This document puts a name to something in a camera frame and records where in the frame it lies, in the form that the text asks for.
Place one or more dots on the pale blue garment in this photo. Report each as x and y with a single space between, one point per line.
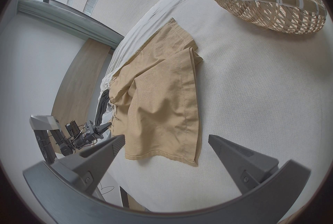
107 116

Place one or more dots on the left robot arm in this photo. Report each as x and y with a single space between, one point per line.
67 139

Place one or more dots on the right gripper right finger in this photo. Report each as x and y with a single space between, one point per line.
242 163

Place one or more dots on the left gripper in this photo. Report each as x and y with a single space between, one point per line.
91 134

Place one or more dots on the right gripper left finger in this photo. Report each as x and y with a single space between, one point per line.
96 163

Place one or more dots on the round woven basket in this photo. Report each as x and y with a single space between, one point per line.
273 7

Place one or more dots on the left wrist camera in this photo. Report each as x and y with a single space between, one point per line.
89 124

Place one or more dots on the white garment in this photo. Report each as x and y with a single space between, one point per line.
106 86

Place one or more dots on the tan shorts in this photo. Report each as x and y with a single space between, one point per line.
161 103

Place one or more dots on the black garment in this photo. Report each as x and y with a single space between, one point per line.
102 108

